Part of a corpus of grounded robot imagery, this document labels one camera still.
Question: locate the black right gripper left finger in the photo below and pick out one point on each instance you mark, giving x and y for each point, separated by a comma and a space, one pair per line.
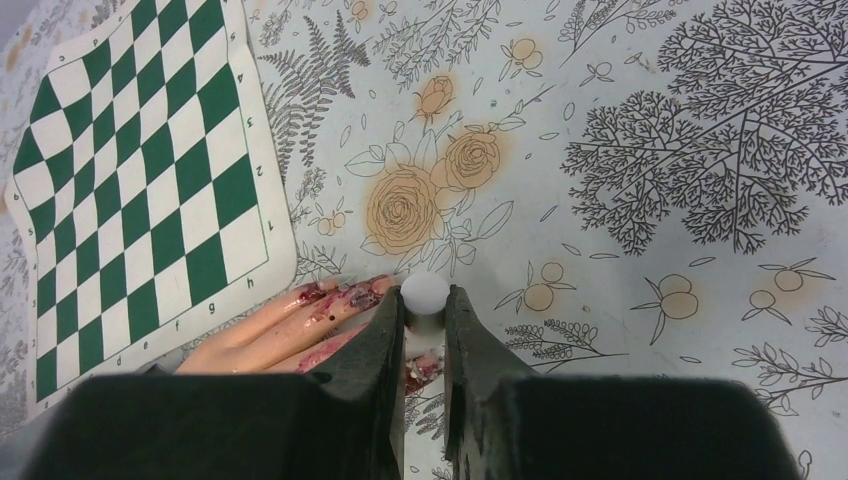
341, 420

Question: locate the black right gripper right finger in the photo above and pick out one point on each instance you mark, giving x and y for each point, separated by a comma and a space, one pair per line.
506, 421

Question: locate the person's hand with painted nails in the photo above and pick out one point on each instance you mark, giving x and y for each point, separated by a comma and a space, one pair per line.
291, 333

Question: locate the floral tablecloth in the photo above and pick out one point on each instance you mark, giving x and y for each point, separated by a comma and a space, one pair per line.
646, 188

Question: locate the green white chess mat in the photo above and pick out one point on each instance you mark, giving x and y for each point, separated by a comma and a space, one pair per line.
147, 192

